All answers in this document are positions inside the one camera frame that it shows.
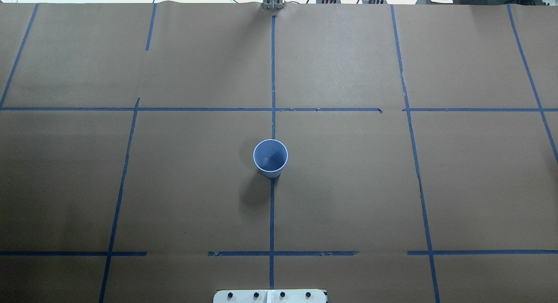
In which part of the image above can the white pillar with base plate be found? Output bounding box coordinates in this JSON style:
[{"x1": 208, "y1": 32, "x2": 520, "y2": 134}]
[{"x1": 213, "y1": 289, "x2": 328, "y2": 303}]

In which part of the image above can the light blue ribbed cup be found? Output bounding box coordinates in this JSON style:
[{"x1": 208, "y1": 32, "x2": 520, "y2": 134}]
[{"x1": 252, "y1": 140, "x2": 289, "y2": 179}]

